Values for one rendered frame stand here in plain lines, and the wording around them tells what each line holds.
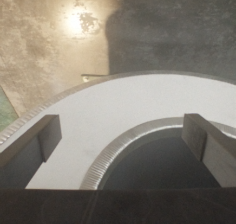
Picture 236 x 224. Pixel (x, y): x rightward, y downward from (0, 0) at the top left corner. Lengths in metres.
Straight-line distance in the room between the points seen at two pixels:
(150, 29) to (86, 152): 0.68
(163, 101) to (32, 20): 0.80
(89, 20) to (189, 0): 0.48
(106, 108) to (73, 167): 0.22
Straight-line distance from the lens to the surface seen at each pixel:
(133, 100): 0.59
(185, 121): 0.17
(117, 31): 0.92
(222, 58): 1.06
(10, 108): 1.60
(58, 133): 0.17
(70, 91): 0.65
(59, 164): 0.45
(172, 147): 0.61
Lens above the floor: 0.87
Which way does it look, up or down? 48 degrees down
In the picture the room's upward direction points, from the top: 170 degrees counter-clockwise
